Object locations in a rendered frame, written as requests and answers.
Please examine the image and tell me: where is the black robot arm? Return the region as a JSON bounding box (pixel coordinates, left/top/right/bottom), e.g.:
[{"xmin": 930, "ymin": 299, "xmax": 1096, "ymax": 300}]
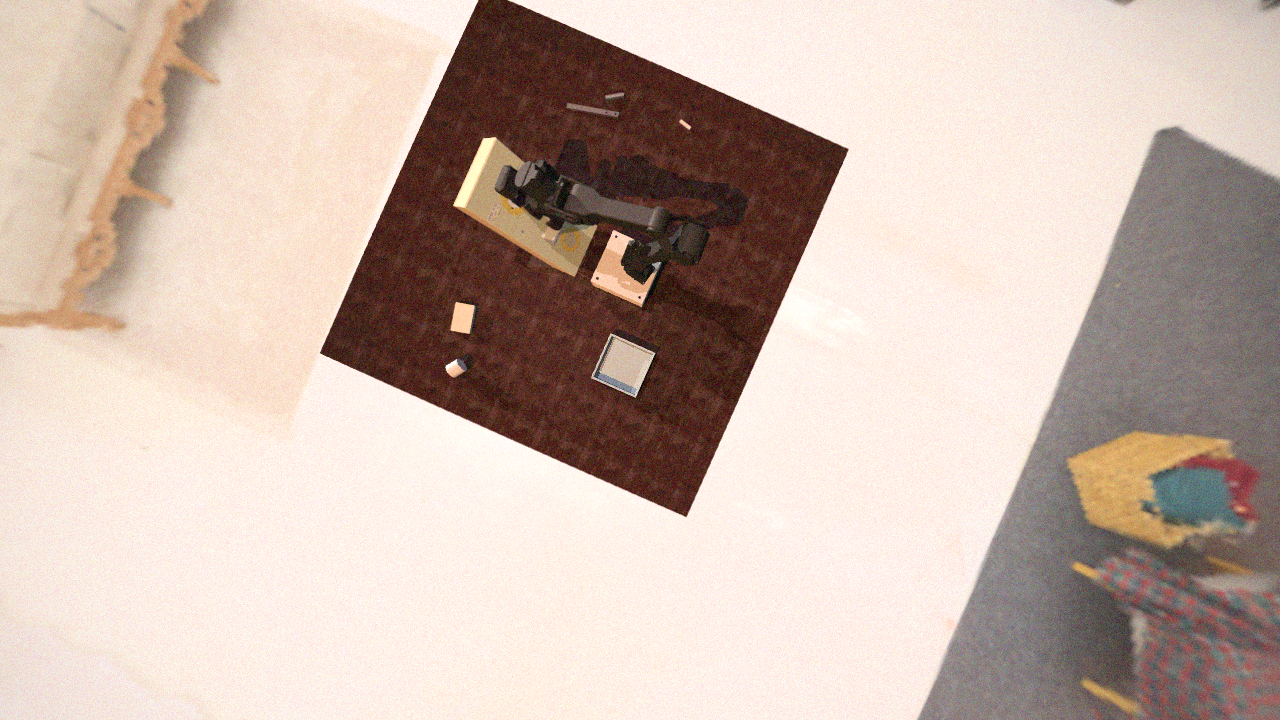
[{"xmin": 515, "ymin": 160, "xmax": 710, "ymax": 284}]

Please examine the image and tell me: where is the grey flat bar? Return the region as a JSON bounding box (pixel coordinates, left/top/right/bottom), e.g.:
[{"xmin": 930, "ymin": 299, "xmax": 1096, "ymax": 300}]
[{"xmin": 567, "ymin": 102, "xmax": 620, "ymax": 118}]

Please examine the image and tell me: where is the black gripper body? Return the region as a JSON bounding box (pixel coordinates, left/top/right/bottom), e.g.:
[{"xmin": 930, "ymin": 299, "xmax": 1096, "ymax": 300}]
[{"xmin": 494, "ymin": 165, "xmax": 564, "ymax": 231}]

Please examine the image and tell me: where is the grey panel with square hole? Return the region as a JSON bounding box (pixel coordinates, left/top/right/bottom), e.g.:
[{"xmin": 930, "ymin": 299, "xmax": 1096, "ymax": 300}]
[{"xmin": 453, "ymin": 138, "xmax": 596, "ymax": 277}]

